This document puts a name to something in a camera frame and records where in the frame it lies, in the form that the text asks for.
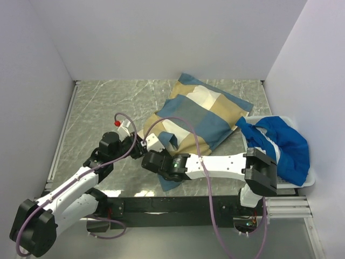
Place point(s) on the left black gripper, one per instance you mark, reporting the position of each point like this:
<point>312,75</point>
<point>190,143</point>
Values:
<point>139,150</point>

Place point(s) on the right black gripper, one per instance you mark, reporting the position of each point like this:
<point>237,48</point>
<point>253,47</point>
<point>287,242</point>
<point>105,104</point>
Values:
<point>164,151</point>

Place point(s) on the blue beige patchwork pillowcase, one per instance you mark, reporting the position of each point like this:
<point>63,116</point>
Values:
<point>196,117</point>

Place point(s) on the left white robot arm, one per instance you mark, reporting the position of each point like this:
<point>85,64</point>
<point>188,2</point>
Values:
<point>38,223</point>

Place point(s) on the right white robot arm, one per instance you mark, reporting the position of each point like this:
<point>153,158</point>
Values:
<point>256,169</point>

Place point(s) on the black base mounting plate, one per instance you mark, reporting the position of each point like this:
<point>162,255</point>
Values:
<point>176,211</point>

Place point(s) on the white plastic basket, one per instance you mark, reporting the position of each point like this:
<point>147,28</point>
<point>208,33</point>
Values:
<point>296,183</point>

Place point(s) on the blue cloth in basket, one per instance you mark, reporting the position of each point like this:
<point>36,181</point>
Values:
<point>280,145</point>

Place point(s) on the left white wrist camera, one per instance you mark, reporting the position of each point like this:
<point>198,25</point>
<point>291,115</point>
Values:
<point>123,128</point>

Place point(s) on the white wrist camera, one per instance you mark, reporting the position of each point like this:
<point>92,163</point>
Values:
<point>123,128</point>
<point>152,143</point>

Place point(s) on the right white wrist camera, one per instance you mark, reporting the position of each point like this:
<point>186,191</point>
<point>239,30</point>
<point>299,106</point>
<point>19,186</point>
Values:
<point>152,143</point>

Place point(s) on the aluminium rail frame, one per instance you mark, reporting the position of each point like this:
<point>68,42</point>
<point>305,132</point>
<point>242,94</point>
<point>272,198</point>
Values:
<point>280,207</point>

